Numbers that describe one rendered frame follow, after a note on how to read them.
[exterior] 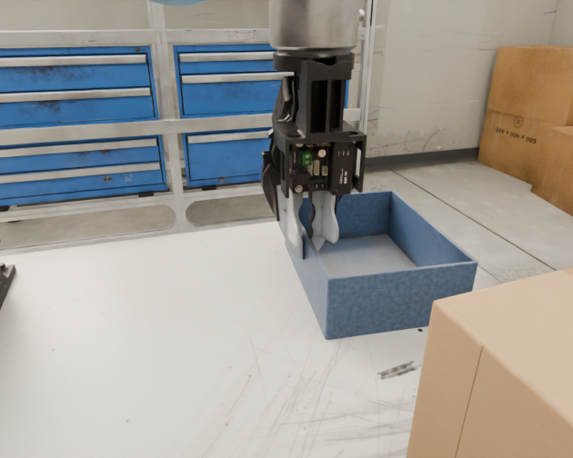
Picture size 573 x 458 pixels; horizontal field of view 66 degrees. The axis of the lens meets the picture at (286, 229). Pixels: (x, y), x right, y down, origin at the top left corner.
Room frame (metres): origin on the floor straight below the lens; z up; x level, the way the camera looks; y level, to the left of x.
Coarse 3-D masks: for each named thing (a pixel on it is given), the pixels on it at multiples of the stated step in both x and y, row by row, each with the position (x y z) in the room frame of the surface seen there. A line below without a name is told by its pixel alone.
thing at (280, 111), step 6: (282, 78) 0.43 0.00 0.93; (288, 78) 0.43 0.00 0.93; (282, 84) 0.43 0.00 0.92; (288, 84) 0.43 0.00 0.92; (282, 90) 0.43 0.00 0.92; (288, 90) 0.42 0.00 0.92; (282, 96) 0.43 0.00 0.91; (288, 96) 0.42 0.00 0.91; (276, 102) 0.47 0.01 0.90; (282, 102) 0.43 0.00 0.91; (288, 102) 0.42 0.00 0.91; (276, 108) 0.47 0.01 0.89; (282, 108) 0.44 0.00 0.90; (288, 108) 0.43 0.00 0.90; (276, 114) 0.47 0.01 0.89; (282, 114) 0.45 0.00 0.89
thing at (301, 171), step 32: (288, 64) 0.39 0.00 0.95; (320, 64) 0.36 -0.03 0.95; (352, 64) 0.40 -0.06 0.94; (320, 96) 0.38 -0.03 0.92; (288, 128) 0.40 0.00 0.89; (320, 128) 0.38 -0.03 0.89; (352, 128) 0.40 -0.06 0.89; (288, 160) 0.36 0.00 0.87; (320, 160) 0.38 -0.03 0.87; (352, 160) 0.37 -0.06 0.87; (288, 192) 0.36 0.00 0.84
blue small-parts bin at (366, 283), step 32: (384, 192) 0.55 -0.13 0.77; (352, 224) 0.55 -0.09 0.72; (384, 224) 0.56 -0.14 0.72; (416, 224) 0.48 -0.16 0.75; (320, 256) 0.49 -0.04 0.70; (352, 256) 0.49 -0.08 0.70; (384, 256) 0.49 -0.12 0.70; (416, 256) 0.47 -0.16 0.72; (448, 256) 0.41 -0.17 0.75; (320, 288) 0.36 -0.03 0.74; (352, 288) 0.34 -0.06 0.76; (384, 288) 0.35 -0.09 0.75; (416, 288) 0.35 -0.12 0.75; (448, 288) 0.36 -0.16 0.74; (320, 320) 0.35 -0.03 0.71; (352, 320) 0.34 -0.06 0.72; (384, 320) 0.35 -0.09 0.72; (416, 320) 0.35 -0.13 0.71
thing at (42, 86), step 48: (0, 48) 1.60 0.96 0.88; (48, 48) 1.65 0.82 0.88; (96, 48) 1.69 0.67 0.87; (144, 48) 1.74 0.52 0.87; (0, 96) 1.58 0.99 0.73; (48, 96) 1.62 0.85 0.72; (96, 96) 1.67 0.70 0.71; (144, 96) 1.73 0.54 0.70; (48, 144) 1.63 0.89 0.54; (96, 144) 1.66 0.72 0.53; (144, 144) 1.71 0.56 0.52; (0, 192) 1.57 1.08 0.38; (48, 192) 1.61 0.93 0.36; (96, 192) 1.67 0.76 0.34
